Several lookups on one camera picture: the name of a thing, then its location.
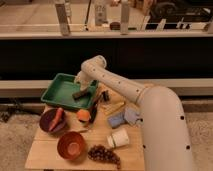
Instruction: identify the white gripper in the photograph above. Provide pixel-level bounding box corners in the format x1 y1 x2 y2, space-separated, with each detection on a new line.
74 71 93 89

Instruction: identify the dark eraser block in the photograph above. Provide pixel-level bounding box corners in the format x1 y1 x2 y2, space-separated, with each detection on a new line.
72 89 89 100

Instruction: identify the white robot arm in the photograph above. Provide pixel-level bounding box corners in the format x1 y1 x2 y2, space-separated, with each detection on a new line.
75 55 197 171

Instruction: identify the green plastic tray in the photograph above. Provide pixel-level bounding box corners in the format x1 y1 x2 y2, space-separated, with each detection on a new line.
41 73 98 110

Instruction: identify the small dark brush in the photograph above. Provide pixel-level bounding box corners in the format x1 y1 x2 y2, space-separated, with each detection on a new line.
102 90 110 102

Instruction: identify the small orange fruit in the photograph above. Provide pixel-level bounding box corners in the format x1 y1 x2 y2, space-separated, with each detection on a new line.
77 109 91 122

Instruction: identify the orange carrot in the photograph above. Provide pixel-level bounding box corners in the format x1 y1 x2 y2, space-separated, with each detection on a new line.
49 108 64 131

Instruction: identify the blue sponge block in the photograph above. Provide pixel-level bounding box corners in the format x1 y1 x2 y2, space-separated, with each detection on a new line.
107 113 126 129

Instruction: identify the dark purple bowl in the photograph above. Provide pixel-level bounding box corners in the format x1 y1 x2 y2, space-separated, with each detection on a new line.
39 108 66 134

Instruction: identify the grey-blue cloth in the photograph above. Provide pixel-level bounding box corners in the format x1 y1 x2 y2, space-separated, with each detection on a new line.
124 107 141 125

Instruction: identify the wooden board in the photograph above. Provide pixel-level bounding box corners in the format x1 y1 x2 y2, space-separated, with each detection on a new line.
24 83 147 171

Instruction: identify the orange-brown bowl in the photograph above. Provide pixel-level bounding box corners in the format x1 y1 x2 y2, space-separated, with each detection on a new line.
57 131 86 161

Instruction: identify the white plastic cup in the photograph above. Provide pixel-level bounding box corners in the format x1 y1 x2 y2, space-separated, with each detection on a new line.
107 128 130 148

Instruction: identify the bunch of dark grapes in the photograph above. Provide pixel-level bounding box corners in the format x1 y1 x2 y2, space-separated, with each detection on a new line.
88 145 121 170

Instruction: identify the black-handled utensil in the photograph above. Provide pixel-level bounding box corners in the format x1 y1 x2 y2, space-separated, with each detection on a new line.
89 95 101 124

